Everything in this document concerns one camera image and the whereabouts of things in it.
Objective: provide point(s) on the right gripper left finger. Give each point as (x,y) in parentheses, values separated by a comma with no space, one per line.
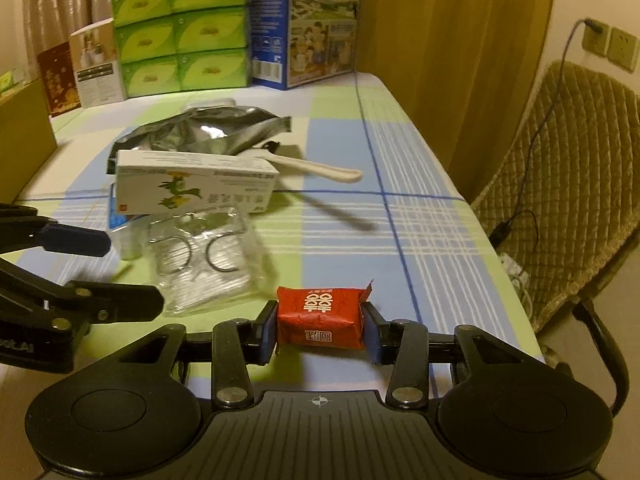
(236,344)

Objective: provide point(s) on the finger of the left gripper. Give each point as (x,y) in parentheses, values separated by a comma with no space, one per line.
(22,228)
(100,304)

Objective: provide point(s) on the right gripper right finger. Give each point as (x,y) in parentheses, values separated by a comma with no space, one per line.
(403,345)

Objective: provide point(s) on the red candy packet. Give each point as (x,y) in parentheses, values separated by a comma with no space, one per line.
(321,317)

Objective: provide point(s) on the clear plastic blister pack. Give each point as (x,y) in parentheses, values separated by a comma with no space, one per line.
(204,257)

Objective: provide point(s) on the open brown cardboard box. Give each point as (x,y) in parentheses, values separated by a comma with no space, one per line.
(26,138)

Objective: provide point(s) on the white bird medicine box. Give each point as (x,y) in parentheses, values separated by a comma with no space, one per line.
(157,182)

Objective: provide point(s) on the dark red gift box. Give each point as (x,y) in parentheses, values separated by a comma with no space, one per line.
(56,71)

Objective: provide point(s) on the white product box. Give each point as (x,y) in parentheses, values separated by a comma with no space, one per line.
(96,66)

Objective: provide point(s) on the silver foil pouch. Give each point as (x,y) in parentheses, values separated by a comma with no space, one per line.
(219,130)

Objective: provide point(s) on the green tissue multipack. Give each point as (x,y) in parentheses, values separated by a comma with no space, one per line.
(167,46)

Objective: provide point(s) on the ochre curtain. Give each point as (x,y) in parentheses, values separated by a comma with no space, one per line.
(462,70)

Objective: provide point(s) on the blue milk carton box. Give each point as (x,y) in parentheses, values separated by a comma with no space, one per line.
(294,42)

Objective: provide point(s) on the wall power socket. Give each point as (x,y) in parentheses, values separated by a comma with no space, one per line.
(619,47)

